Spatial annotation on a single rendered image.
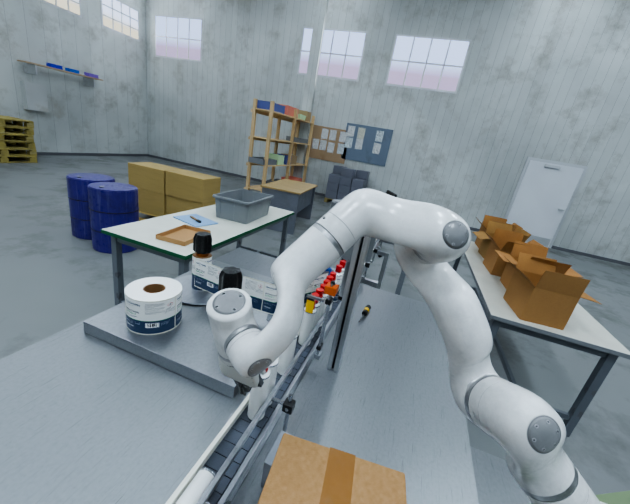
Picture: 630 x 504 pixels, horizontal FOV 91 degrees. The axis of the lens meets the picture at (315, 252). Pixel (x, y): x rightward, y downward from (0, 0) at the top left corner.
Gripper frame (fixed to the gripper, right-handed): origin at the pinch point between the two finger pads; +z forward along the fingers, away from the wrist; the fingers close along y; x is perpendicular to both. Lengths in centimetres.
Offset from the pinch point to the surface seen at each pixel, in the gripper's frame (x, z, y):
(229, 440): 8.0, 16.3, 1.8
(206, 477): 18.6, 7.0, -0.7
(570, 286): -155, 54, -131
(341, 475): 12.1, -10.9, -28.3
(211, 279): -48, 25, 50
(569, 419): -122, 139, -166
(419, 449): -16, 30, -49
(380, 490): 11.5, -10.7, -35.3
